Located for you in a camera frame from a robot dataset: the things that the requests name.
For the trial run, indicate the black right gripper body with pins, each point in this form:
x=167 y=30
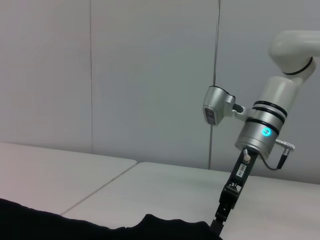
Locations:
x=242 y=170

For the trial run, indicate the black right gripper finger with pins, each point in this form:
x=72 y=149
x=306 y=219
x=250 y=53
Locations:
x=226 y=202

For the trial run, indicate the black shirt with FREE print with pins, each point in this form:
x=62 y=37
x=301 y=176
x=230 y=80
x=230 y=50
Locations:
x=75 y=227

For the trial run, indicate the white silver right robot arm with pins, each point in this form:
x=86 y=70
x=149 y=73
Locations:
x=272 y=110

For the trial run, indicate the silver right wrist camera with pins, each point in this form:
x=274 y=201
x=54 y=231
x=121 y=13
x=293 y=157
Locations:
x=215 y=105

